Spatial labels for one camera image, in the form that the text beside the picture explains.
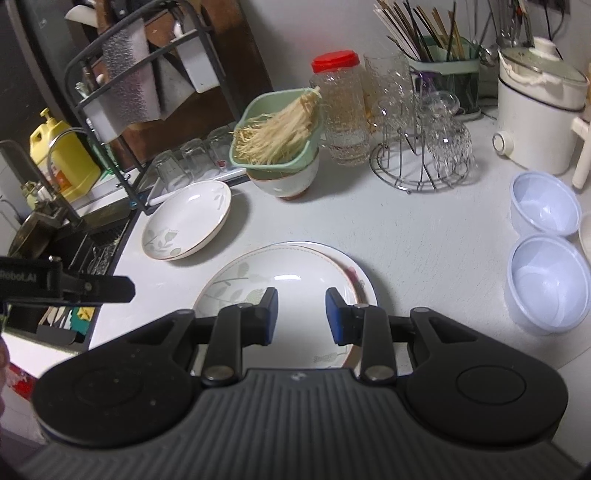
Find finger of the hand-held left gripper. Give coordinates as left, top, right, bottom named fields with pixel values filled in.
left=60, top=275, right=136, bottom=306

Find plain white bowl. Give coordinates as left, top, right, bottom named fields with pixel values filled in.
left=577, top=224, right=591, bottom=265

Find enoki mushrooms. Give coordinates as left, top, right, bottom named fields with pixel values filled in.
left=233, top=89, right=323, bottom=165

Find dark metal pan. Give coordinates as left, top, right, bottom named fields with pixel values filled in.
left=7, top=210, right=61, bottom=260

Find black kitchen sink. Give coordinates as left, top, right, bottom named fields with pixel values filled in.
left=0, top=203, right=139, bottom=347

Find translucent plastic bowl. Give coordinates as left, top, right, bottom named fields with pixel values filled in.
left=504, top=234, right=591, bottom=336
left=509, top=172, right=583, bottom=239

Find small leaf pattern plate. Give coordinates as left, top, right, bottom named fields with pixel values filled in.
left=141, top=180, right=232, bottom=262

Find small clear drinking glass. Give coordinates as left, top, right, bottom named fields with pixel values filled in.
left=208, top=124, right=236, bottom=167
left=180, top=138, right=213, bottom=179
left=152, top=150, right=190, bottom=190

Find white ceramic bowl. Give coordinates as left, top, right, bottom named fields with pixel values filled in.
left=246, top=150, right=321, bottom=200

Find green strainer basket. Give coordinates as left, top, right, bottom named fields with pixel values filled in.
left=229, top=88, right=322, bottom=169

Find wooden cutting board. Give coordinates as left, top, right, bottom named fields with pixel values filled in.
left=124, top=0, right=274, bottom=158

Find black dish rack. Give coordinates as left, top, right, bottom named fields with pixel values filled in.
left=64, top=0, right=250, bottom=216

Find red lid glass jar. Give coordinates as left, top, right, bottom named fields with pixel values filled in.
left=308, top=50, right=373, bottom=167

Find yellow detergent bottle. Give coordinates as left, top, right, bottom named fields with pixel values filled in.
left=29, top=107, right=102, bottom=204

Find large leaf pattern plate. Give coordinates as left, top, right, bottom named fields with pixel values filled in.
left=191, top=242, right=361, bottom=370

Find textured steel cleaver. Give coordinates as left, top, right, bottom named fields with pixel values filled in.
left=102, top=23, right=162, bottom=131

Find plain steel cleaver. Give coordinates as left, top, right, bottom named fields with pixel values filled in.
left=171, top=21, right=221, bottom=94

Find bundle of chopsticks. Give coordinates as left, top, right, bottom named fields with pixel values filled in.
left=374, top=0, right=468, bottom=63

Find hanging metal utensils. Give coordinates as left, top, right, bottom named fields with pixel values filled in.
left=478, top=0, right=536, bottom=66

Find pink flower pattern plate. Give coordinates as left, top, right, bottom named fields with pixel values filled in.
left=277, top=240, right=379, bottom=370

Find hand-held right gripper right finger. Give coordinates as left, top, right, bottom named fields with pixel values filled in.
left=324, top=287, right=476, bottom=385

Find textured glass pitcher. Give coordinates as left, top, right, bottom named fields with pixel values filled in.
left=364, top=52, right=417, bottom=141

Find white electric cooking pot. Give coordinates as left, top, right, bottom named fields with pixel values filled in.
left=492, top=37, right=591, bottom=189

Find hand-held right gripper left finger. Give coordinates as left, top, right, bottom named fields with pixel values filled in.
left=124, top=287, right=280, bottom=388

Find glass pot lid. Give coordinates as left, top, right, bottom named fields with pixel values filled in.
left=501, top=37, right=591, bottom=89

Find metal wire cup rack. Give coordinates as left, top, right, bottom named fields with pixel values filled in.
left=369, top=130, right=476, bottom=193

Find upturned textured glass cup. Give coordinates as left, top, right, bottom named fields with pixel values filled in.
left=418, top=91, right=475, bottom=172

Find green chopstick holder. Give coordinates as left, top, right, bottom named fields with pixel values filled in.
left=409, top=37, right=481, bottom=121

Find metal faucet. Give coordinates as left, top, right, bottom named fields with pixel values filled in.
left=21, top=127, right=100, bottom=232

